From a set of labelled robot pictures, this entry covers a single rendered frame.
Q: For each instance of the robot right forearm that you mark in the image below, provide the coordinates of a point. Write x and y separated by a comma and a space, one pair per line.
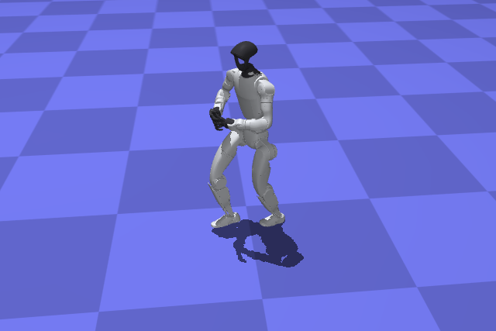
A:
220, 102

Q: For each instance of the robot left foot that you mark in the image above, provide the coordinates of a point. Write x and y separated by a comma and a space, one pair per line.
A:
272, 220

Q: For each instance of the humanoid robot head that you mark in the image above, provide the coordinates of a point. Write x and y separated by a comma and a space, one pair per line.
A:
244, 51

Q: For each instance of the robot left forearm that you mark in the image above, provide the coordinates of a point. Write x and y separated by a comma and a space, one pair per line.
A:
248, 124

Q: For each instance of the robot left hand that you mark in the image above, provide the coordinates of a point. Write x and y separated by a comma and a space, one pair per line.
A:
222, 120

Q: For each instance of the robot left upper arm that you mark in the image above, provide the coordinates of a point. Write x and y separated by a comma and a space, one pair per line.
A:
266, 92

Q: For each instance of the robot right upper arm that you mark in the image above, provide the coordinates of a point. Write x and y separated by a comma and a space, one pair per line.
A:
228, 84

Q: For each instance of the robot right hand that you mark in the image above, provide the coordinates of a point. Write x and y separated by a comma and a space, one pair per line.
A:
214, 119

